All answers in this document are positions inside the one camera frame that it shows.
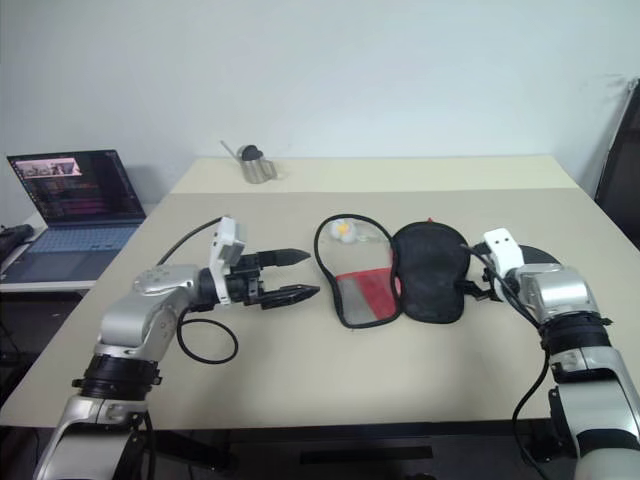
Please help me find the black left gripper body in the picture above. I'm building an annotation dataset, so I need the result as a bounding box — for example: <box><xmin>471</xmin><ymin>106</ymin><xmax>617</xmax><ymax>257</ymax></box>
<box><xmin>224</xmin><ymin>251</ymin><xmax>267</xmax><ymax>308</ymax></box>

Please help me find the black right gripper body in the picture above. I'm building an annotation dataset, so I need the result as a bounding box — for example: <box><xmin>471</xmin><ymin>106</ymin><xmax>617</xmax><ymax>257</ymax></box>
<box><xmin>467</xmin><ymin>276</ymin><xmax>505</xmax><ymax>305</ymax></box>

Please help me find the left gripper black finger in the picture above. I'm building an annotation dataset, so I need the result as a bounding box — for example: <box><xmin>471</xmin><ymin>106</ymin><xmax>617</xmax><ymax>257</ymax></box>
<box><xmin>259</xmin><ymin>247</ymin><xmax>313</xmax><ymax>269</ymax></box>
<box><xmin>260</xmin><ymin>284</ymin><xmax>322</xmax><ymax>311</ymax></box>

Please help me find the black red mesh paddle case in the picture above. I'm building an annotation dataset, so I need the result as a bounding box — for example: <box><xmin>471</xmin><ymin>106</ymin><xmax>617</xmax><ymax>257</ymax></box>
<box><xmin>313</xmin><ymin>213</ymin><xmax>471</xmax><ymax>331</ymax></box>

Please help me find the white yellow plush zipper charm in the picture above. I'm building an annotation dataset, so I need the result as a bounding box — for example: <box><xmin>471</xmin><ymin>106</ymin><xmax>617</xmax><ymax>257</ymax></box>
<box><xmin>329</xmin><ymin>218</ymin><xmax>359</xmax><ymax>244</ymax></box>

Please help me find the black table tennis paddle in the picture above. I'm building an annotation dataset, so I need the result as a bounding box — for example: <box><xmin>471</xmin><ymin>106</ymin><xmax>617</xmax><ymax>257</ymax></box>
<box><xmin>472</xmin><ymin>242</ymin><xmax>564</xmax><ymax>267</ymax></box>

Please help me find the metal cup with black lid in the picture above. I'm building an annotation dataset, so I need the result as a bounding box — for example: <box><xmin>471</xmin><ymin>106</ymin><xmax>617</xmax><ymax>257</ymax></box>
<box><xmin>219</xmin><ymin>140</ymin><xmax>281</xmax><ymax>185</ymax></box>

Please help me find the open blue laptop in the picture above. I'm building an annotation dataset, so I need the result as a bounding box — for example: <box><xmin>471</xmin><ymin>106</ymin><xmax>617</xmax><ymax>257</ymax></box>
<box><xmin>0</xmin><ymin>148</ymin><xmax>148</xmax><ymax>287</ymax></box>

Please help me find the black fabric item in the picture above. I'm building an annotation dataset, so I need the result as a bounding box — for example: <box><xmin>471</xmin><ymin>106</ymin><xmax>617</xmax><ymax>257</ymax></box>
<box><xmin>0</xmin><ymin>223</ymin><xmax>36</xmax><ymax>262</ymax></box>

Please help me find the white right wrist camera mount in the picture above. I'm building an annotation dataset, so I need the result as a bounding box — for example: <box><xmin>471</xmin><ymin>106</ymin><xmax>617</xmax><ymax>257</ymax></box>
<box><xmin>482</xmin><ymin>228</ymin><xmax>525</xmax><ymax>274</ymax></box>

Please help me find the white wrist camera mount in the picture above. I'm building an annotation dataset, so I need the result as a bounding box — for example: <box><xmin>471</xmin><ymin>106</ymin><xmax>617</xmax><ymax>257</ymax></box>
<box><xmin>482</xmin><ymin>228</ymin><xmax>525</xmax><ymax>274</ymax></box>
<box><xmin>208</xmin><ymin>216</ymin><xmax>248</xmax><ymax>305</ymax></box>

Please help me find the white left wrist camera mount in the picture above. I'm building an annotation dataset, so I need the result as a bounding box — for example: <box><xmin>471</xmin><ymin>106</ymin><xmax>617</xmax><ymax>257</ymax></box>
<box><xmin>208</xmin><ymin>216</ymin><xmax>248</xmax><ymax>305</ymax></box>

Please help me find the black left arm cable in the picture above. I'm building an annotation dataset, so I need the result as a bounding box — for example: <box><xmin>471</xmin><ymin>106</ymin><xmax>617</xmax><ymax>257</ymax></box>
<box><xmin>158</xmin><ymin>216</ymin><xmax>239</xmax><ymax>365</ymax></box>

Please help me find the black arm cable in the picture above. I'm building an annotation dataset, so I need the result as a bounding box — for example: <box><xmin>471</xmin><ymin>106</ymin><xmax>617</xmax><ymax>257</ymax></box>
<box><xmin>158</xmin><ymin>216</ymin><xmax>239</xmax><ymax>365</ymax></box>
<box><xmin>458</xmin><ymin>243</ymin><xmax>556</xmax><ymax>480</ymax></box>

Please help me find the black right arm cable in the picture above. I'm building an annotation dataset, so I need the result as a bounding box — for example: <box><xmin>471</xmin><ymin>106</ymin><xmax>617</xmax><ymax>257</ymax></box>
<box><xmin>458</xmin><ymin>243</ymin><xmax>556</xmax><ymax>480</ymax></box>

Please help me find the black table frame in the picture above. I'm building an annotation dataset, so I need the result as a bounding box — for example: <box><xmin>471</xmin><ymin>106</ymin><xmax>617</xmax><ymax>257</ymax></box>
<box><xmin>144</xmin><ymin>424</ymin><xmax>556</xmax><ymax>480</ymax></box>

